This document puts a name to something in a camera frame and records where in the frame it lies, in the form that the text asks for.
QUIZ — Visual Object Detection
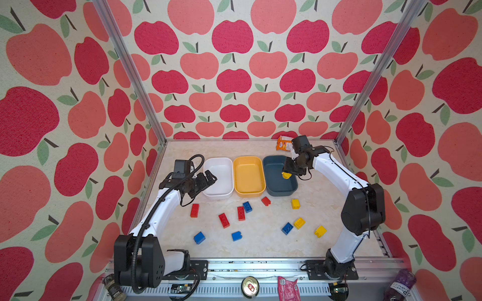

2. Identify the orange snack packet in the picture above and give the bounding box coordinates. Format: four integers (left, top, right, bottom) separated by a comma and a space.
276, 135, 293, 152

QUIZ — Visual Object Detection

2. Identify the yellow plastic container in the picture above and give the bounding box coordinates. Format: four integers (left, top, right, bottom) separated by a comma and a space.
233, 156, 266, 198

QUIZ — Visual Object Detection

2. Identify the purple plastic bottle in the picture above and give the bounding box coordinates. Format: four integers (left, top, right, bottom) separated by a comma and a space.
383, 268, 417, 301

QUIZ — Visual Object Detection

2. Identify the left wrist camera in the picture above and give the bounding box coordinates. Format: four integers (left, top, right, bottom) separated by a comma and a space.
171, 159, 192, 179

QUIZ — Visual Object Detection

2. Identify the dark glass jar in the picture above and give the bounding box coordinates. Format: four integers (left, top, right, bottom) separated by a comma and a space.
103, 273, 127, 301

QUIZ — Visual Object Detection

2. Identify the green circuit board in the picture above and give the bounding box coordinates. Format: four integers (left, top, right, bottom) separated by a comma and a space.
169, 283, 192, 295

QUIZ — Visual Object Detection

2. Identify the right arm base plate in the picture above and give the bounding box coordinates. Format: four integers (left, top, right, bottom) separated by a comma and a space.
300, 259, 359, 281

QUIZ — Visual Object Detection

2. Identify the front aluminium rail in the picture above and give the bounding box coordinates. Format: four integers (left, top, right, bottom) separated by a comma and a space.
123, 257, 405, 300

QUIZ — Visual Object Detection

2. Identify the metal drink can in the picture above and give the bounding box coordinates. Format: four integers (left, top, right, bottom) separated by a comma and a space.
241, 276, 260, 299

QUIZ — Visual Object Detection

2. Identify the white plastic container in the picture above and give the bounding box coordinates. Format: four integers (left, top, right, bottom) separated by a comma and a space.
203, 158, 234, 201

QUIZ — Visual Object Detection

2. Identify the right aluminium frame post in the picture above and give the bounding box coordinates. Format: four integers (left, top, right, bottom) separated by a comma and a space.
335, 0, 428, 147

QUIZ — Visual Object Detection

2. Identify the left aluminium frame post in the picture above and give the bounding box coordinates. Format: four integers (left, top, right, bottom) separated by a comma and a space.
93, 0, 167, 147

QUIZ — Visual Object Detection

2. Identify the small red lego brick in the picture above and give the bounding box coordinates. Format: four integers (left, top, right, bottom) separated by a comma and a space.
262, 197, 271, 206

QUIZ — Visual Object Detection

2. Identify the red lego brick upright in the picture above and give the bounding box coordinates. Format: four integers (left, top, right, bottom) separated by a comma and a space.
237, 206, 246, 221

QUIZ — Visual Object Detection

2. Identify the black round object front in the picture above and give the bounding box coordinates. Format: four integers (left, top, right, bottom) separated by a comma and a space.
329, 282, 349, 301

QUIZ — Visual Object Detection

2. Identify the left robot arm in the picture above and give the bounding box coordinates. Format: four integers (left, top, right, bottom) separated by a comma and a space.
114, 154, 217, 300

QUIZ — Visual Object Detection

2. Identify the blue lego beside red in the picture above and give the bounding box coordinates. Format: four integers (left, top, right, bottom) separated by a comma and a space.
243, 201, 252, 213

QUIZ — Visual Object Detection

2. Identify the dark teal plastic container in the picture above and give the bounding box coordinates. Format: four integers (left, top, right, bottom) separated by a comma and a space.
262, 156, 298, 197

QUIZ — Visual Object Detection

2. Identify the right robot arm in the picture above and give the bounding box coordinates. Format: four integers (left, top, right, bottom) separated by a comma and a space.
282, 135, 386, 279

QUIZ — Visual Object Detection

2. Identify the red lego brick tilted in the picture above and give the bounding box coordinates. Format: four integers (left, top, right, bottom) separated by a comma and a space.
218, 213, 230, 228

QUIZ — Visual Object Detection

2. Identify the aluminium frame post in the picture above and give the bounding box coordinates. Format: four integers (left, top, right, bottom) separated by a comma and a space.
93, 0, 167, 147
335, 0, 428, 147

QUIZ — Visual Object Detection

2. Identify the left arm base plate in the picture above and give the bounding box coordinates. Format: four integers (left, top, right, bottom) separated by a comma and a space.
163, 260, 209, 281

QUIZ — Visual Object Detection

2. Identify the pink snack wrapper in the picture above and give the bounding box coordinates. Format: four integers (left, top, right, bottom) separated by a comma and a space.
277, 277, 301, 301

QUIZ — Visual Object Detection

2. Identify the blue lego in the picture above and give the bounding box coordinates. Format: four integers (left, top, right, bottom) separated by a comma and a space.
243, 201, 252, 213
193, 232, 206, 245
232, 231, 242, 242
281, 223, 294, 235

